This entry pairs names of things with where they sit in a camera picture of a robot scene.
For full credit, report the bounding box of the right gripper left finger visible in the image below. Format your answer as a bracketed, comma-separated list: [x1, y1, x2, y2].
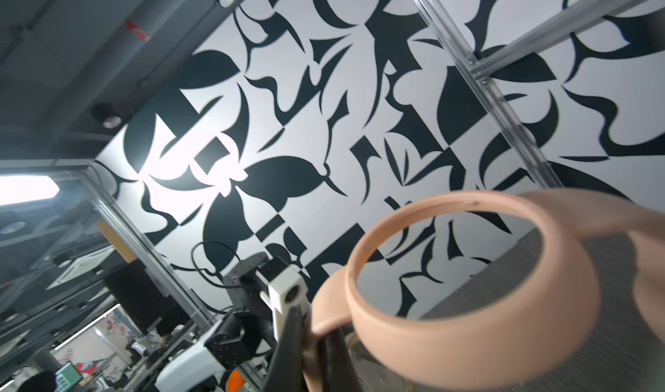
[261, 307, 308, 392]

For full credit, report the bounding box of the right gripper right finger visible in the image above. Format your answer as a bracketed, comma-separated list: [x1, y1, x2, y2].
[319, 329, 362, 392]

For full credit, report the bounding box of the pink bottle handle ring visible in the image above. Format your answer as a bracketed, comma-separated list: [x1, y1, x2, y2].
[308, 186, 665, 392]

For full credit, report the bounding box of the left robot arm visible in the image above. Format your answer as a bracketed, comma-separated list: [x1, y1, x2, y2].
[155, 252, 275, 391]

